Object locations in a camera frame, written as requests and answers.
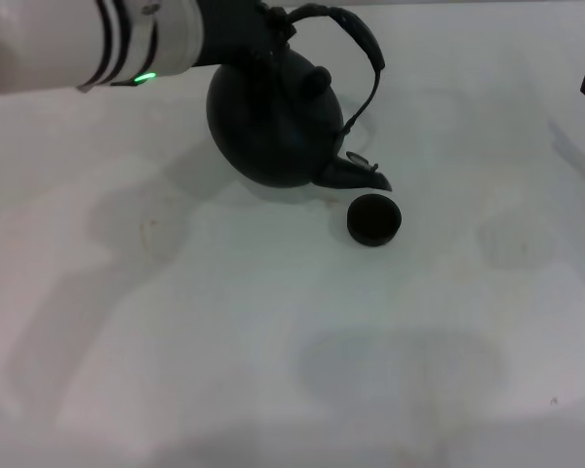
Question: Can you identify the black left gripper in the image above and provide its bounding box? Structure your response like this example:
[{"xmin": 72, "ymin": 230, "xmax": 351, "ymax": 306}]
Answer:
[{"xmin": 194, "ymin": 0, "xmax": 298, "ymax": 67}]

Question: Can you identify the black round teapot with handle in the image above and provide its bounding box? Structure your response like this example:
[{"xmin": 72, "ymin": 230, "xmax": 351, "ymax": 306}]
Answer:
[{"xmin": 206, "ymin": 3, "xmax": 395, "ymax": 192}]

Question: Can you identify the small dark brown teacup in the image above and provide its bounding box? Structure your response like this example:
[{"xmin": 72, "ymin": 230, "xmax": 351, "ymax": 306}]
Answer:
[{"xmin": 346, "ymin": 193, "xmax": 404, "ymax": 248}]

